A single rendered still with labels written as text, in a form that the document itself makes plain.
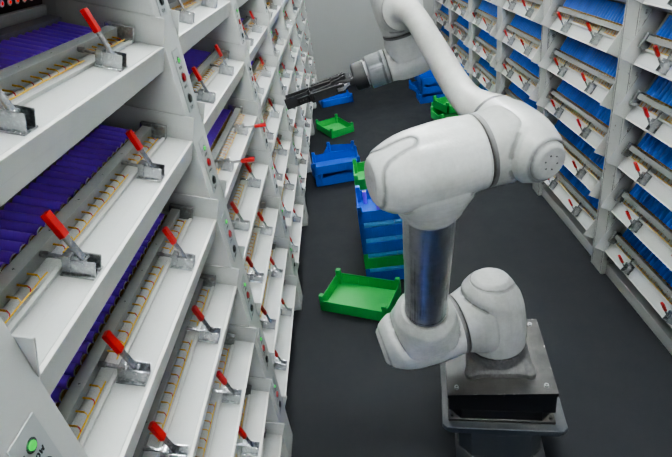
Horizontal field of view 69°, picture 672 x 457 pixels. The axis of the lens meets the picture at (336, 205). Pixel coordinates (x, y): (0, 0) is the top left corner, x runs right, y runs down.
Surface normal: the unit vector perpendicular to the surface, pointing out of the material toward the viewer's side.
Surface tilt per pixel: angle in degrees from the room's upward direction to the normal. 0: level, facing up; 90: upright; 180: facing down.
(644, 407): 0
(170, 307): 19
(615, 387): 0
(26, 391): 90
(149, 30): 90
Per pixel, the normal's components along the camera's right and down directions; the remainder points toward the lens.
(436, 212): 0.15, 0.79
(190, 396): 0.19, -0.86
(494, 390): -0.20, -0.87
